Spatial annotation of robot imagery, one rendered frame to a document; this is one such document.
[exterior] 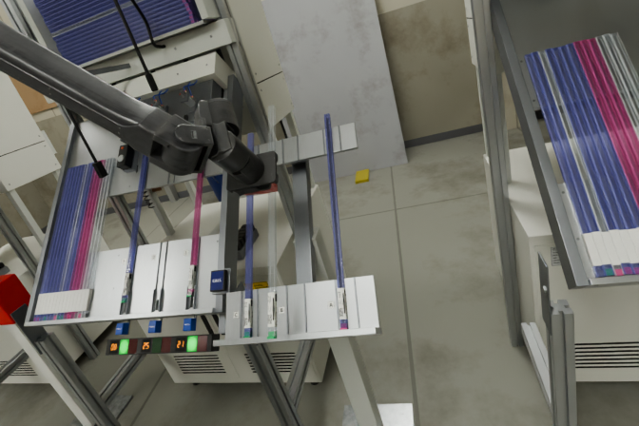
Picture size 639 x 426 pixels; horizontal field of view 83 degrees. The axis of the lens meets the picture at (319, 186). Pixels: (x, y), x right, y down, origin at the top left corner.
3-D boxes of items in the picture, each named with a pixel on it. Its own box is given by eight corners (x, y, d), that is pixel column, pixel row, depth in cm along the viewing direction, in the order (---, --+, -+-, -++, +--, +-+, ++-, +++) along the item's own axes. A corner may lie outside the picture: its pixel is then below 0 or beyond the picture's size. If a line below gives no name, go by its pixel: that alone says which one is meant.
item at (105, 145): (234, 178, 108) (224, 171, 104) (72, 210, 128) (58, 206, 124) (238, 86, 120) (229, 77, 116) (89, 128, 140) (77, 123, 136)
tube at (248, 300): (252, 338, 77) (248, 338, 76) (246, 338, 78) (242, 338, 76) (254, 134, 98) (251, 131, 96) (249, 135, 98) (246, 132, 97)
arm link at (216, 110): (166, 174, 59) (176, 141, 53) (160, 122, 64) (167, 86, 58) (237, 176, 66) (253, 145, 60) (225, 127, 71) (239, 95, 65)
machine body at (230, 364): (326, 394, 142) (276, 265, 120) (180, 393, 163) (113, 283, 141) (349, 284, 200) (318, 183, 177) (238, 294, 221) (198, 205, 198)
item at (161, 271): (222, 308, 93) (216, 307, 90) (41, 321, 113) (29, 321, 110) (226, 235, 99) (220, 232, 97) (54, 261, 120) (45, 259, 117)
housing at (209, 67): (240, 98, 120) (214, 72, 107) (125, 130, 135) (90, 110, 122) (240, 78, 123) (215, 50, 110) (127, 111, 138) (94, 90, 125)
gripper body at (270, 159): (232, 164, 73) (211, 147, 66) (279, 154, 70) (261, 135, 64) (231, 194, 70) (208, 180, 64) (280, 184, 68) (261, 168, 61)
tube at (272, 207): (277, 338, 65) (275, 338, 64) (270, 338, 65) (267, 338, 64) (275, 107, 86) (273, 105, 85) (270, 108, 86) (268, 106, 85)
